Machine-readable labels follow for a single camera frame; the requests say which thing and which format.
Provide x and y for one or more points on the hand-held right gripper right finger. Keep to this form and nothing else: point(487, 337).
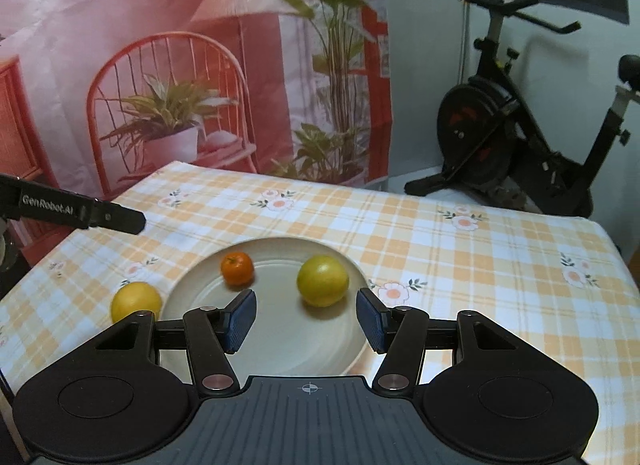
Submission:
point(370, 320)

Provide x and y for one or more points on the thin white pole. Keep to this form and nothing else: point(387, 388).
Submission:
point(464, 45)

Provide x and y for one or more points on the round yellow fruit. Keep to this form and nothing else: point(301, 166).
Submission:
point(135, 301)

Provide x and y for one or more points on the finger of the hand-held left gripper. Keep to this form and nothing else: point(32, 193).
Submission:
point(117, 217)

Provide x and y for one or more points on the black exercise bike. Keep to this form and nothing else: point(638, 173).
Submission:
point(475, 120)

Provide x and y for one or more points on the small orange mandarin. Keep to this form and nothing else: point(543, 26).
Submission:
point(237, 270)

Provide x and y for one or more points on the printed wall cloth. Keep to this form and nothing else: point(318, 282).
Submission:
point(150, 5)

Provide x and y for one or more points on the beige round plate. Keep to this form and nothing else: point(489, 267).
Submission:
point(300, 340)

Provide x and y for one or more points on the checked floral tablecloth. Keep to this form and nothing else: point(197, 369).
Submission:
point(450, 270)

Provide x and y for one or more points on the yellow-green round fruit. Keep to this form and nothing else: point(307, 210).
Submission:
point(322, 281)

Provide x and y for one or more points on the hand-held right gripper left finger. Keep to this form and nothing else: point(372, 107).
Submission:
point(241, 320)

